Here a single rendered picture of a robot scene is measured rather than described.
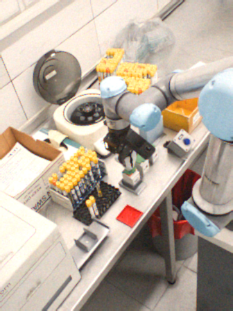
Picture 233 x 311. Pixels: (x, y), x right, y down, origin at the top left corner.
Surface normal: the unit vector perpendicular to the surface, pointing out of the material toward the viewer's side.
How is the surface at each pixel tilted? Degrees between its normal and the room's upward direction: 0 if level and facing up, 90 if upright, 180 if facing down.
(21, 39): 90
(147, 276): 0
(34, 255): 90
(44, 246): 90
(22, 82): 90
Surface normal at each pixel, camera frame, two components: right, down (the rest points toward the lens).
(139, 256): -0.14, -0.67
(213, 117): -0.74, 0.49
